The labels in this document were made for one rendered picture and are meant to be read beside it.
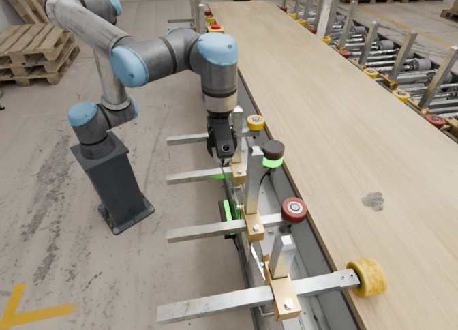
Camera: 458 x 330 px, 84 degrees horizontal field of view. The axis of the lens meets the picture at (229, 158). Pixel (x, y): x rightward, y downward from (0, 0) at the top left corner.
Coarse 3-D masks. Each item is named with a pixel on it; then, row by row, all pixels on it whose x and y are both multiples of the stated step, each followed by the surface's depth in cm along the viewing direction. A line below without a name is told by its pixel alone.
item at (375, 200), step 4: (372, 192) 85; (376, 192) 85; (380, 192) 85; (368, 196) 84; (372, 196) 85; (376, 196) 84; (380, 196) 82; (364, 200) 83; (368, 200) 82; (372, 200) 82; (376, 200) 82; (380, 200) 82; (364, 204) 82; (368, 204) 82; (372, 204) 82; (376, 204) 82; (380, 204) 81; (372, 208) 81; (376, 208) 80; (380, 208) 80
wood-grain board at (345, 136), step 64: (256, 64) 164; (320, 64) 164; (320, 128) 113; (384, 128) 113; (320, 192) 86; (384, 192) 86; (448, 192) 86; (384, 256) 70; (448, 256) 70; (384, 320) 59; (448, 320) 59
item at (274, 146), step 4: (268, 140) 69; (272, 140) 69; (276, 140) 69; (264, 144) 68; (268, 144) 68; (272, 144) 68; (276, 144) 68; (280, 144) 68; (264, 148) 67; (268, 148) 67; (272, 148) 67; (276, 148) 67; (280, 148) 67; (272, 152) 66; (276, 152) 66; (272, 160) 67; (276, 160) 67; (268, 172) 74; (264, 176) 75; (260, 184) 77
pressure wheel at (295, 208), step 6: (288, 198) 84; (294, 198) 84; (282, 204) 82; (288, 204) 82; (294, 204) 82; (300, 204) 82; (282, 210) 82; (288, 210) 80; (294, 210) 81; (300, 210) 81; (306, 210) 80; (288, 216) 79; (294, 216) 79; (300, 216) 79; (294, 222) 80
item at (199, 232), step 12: (264, 216) 84; (276, 216) 84; (180, 228) 81; (192, 228) 81; (204, 228) 81; (216, 228) 81; (228, 228) 81; (240, 228) 82; (168, 240) 79; (180, 240) 80
